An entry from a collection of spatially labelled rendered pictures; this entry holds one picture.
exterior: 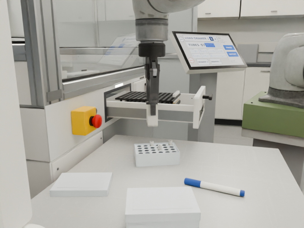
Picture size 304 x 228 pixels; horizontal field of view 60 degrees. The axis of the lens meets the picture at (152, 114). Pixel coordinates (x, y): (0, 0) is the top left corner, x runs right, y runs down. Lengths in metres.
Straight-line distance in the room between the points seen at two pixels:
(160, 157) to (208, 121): 1.25
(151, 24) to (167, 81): 1.96
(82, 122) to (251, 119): 0.69
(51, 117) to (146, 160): 0.27
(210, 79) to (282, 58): 0.84
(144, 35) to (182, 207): 0.44
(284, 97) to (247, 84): 2.73
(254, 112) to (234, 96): 2.78
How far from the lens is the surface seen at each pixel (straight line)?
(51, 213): 0.59
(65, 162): 0.78
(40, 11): 0.69
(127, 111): 0.96
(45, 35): 0.69
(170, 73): 2.64
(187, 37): 1.84
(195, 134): 1.95
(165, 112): 0.92
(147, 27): 0.71
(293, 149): 1.20
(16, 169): 0.28
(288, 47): 1.15
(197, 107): 0.88
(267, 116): 1.13
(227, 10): 4.24
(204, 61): 1.76
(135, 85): 1.25
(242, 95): 3.91
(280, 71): 1.17
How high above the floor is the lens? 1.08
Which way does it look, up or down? 14 degrees down
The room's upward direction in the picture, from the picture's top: straight up
